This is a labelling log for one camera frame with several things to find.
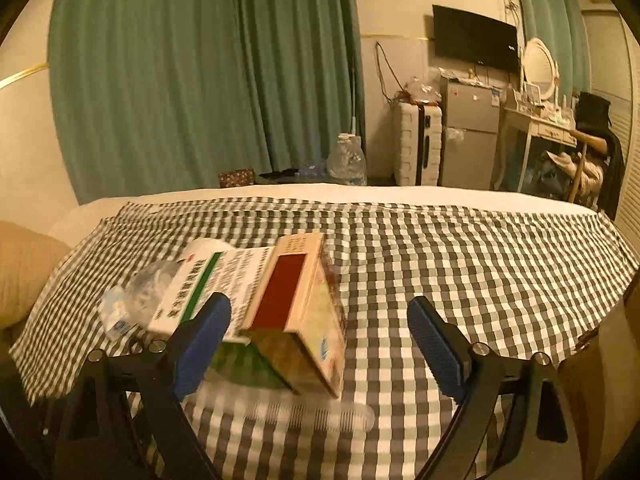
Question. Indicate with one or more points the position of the black clothes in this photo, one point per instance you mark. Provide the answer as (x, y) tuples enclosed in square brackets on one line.
[(595, 115)]

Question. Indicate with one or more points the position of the cardboard box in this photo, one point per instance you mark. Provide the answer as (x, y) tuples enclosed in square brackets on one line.
[(600, 400)]

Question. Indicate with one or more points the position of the grey fridge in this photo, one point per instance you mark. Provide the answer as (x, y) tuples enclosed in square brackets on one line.
[(470, 135)]

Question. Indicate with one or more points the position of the white louvred door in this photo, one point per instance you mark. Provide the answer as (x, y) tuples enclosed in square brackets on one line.
[(627, 135)]

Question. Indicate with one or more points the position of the crumpled clear plastic bag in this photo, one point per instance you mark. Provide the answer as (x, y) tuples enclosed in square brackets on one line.
[(140, 290)]

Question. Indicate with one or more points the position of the dark cloth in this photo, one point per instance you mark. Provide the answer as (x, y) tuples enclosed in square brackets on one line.
[(285, 175)]

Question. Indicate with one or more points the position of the white medicine box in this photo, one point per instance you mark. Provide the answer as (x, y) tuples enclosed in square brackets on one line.
[(235, 280)]

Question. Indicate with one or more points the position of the small patterned box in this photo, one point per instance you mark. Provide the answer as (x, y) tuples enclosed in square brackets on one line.
[(236, 178)]

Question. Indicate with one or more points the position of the oval white mirror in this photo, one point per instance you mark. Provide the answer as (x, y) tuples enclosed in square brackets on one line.
[(539, 67)]

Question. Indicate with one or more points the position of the clear plastic comb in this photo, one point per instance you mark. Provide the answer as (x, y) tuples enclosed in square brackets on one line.
[(310, 412)]

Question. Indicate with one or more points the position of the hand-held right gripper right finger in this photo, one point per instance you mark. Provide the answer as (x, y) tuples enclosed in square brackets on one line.
[(440, 350)]

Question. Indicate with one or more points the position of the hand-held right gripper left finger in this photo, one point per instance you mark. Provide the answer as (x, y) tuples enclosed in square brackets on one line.
[(200, 350)]

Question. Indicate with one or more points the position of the beige medicine box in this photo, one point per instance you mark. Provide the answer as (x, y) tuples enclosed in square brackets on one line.
[(300, 340)]

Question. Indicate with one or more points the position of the wooden chair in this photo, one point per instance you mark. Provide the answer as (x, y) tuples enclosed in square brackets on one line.
[(587, 142)]

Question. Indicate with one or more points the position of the white dressing table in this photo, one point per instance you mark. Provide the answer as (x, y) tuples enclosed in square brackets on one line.
[(542, 130)]

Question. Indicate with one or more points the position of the black television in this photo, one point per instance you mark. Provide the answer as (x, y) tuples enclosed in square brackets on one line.
[(472, 40)]

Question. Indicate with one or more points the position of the wide green curtain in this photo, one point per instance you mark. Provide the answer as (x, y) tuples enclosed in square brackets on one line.
[(175, 85)]

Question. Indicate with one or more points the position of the clear water bottle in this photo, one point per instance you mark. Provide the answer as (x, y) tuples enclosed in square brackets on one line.
[(346, 160)]

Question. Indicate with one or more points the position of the white suitcase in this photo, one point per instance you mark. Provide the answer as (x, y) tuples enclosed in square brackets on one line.
[(412, 145)]

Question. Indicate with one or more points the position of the beige pillow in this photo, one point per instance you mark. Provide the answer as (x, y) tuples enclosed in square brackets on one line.
[(25, 275)]

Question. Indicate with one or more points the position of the clear plastic bag on suitcase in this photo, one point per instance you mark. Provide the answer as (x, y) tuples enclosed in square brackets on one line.
[(420, 90)]

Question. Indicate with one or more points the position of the narrow green curtain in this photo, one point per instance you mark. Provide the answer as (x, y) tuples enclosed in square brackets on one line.
[(550, 10)]

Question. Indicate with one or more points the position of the checkered cloth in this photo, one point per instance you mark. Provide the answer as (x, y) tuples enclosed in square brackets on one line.
[(450, 260)]

